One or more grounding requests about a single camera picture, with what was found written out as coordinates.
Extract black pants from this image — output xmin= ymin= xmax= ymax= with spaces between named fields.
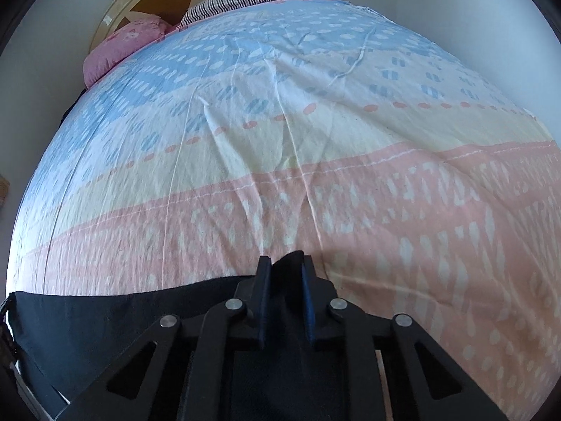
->
xmin=0 ymin=250 xmax=339 ymax=413

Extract pink blue patterned bedspread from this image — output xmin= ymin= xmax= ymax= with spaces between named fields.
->
xmin=8 ymin=0 xmax=560 ymax=420

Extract pink pillow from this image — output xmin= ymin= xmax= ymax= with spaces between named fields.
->
xmin=83 ymin=15 xmax=173 ymax=88

